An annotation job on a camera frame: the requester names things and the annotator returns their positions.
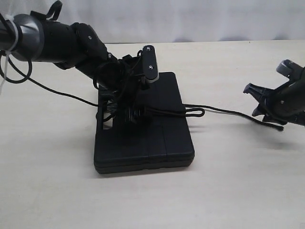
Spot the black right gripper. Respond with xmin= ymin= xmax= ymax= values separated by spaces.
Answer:
xmin=243 ymin=81 xmax=305 ymax=125

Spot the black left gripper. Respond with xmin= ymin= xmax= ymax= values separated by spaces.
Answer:
xmin=95 ymin=53 xmax=152 ymax=124

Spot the black braided rope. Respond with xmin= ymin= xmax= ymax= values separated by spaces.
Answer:
xmin=104 ymin=104 xmax=285 ymax=132

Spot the black plastic carrying case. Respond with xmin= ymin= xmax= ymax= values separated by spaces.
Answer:
xmin=94 ymin=71 xmax=196 ymax=175

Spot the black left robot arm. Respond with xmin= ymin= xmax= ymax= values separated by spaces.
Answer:
xmin=0 ymin=11 xmax=159 ymax=122

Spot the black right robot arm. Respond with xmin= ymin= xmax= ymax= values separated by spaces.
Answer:
xmin=243 ymin=80 xmax=305 ymax=126

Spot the white curtain backdrop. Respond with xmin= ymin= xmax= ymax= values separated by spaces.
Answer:
xmin=0 ymin=0 xmax=305 ymax=45

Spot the white zip tie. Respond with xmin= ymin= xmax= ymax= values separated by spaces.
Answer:
xmin=0 ymin=14 xmax=19 ymax=93

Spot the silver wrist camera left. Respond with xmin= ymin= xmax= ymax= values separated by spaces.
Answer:
xmin=141 ymin=45 xmax=159 ymax=83

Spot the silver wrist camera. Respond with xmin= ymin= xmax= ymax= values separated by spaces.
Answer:
xmin=141 ymin=45 xmax=159 ymax=83
xmin=276 ymin=60 xmax=303 ymax=80

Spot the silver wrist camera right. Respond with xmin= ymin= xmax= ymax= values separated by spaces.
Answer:
xmin=276 ymin=60 xmax=303 ymax=80

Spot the black left arm strap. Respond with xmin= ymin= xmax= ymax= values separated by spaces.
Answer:
xmin=30 ymin=0 xmax=63 ymax=21

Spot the thin black left cable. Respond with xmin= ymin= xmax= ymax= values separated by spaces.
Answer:
xmin=0 ymin=49 xmax=100 ymax=107

